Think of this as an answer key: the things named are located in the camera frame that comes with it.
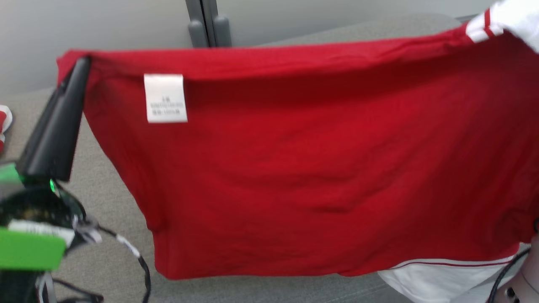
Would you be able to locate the red white Bulls shorts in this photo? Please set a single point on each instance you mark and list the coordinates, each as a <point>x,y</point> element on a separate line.
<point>4,122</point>

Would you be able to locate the red white jersey top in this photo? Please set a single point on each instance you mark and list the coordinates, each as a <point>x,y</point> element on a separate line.
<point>316,168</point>

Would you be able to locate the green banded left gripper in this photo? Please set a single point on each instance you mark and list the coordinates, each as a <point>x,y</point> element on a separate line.
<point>29,248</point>

